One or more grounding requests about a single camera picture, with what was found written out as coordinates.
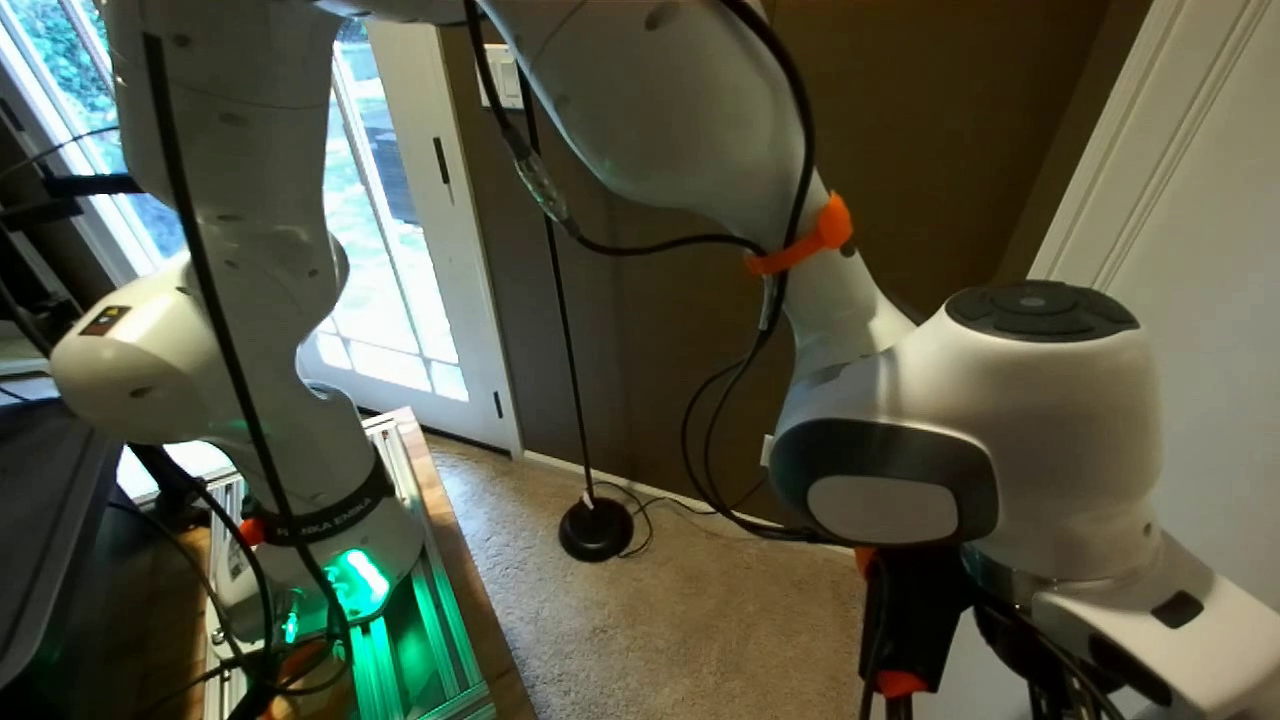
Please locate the small white box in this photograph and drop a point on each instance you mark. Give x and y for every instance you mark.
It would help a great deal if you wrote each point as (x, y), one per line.
(229, 532)

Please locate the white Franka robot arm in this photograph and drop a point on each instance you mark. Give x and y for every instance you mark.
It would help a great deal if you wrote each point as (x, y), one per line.
(664, 92)

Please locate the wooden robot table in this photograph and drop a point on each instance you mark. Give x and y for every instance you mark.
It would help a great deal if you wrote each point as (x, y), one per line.
(465, 563)

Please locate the white glass patio door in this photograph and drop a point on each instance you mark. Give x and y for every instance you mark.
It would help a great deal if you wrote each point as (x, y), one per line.
(402, 267)

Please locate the black floor lamp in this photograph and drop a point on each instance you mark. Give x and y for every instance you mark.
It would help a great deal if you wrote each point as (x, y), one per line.
(598, 526)

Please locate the black camera stand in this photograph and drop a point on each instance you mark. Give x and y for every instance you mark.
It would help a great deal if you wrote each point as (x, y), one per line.
(41, 267)

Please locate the white panel door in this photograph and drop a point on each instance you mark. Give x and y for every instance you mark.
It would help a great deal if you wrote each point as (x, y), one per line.
(1215, 332)

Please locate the white door frame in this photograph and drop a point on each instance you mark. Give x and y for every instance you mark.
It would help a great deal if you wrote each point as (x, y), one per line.
(1107, 163)

